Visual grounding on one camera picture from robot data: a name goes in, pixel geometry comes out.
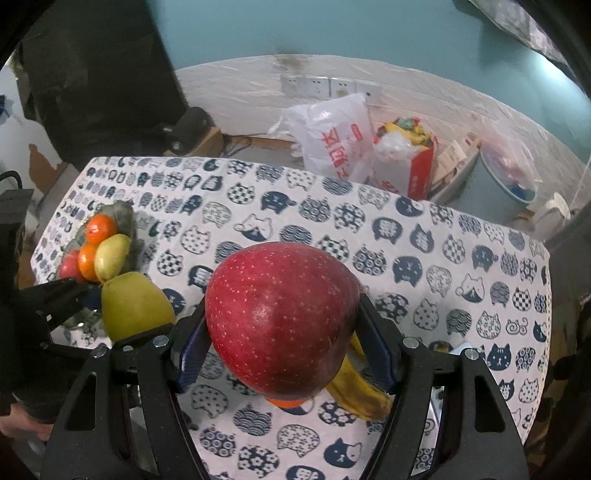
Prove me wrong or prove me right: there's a cat print tablecloth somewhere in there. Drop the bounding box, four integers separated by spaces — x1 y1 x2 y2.
30 156 552 480

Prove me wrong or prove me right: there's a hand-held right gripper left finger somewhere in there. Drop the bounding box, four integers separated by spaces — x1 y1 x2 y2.
41 302 218 480

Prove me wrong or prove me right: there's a clear plastic bin bag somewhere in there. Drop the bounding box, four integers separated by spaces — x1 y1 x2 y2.
480 124 539 204

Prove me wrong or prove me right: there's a blue-grey trash bin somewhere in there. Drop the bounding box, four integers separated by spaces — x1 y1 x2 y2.
443 148 539 217

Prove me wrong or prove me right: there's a brown cardboard box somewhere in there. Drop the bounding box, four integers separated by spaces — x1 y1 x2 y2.
185 127 227 158

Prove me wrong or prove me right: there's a black cable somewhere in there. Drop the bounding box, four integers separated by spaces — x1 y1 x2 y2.
224 134 259 155

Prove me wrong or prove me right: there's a yellow banana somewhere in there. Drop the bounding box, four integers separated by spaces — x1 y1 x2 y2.
325 335 393 421

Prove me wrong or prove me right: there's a small orange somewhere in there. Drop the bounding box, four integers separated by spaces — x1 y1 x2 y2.
270 396 315 411

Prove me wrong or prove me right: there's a white red paper box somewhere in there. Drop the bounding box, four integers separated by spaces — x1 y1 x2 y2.
434 131 481 195

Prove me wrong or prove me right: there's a yellow-green pear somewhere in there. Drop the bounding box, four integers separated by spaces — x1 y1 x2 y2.
95 234 132 282
100 271 177 342

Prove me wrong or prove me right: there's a person's left hand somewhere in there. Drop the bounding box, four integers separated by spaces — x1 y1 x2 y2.
0 402 51 440

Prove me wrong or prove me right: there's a green patterned glass plate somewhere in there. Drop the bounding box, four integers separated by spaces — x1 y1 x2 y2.
55 200 141 328

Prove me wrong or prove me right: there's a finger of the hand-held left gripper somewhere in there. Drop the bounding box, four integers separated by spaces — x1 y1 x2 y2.
18 278 105 326
111 322 174 352

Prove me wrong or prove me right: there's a large orange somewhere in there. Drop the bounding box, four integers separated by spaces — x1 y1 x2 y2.
85 215 118 244
78 244 100 282

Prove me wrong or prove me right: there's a red apple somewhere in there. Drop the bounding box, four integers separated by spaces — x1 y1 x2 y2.
204 242 363 401
58 251 84 280

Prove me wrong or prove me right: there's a silver foil curtain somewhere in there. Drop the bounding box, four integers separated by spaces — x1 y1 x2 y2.
466 0 573 79

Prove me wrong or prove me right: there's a white plastic bag red print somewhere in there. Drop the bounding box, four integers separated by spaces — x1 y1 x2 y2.
281 93 377 183

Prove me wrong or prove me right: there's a red white carton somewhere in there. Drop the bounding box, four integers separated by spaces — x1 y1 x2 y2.
372 117 439 201

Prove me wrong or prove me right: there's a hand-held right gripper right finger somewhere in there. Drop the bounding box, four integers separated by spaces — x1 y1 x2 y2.
355 293 529 480

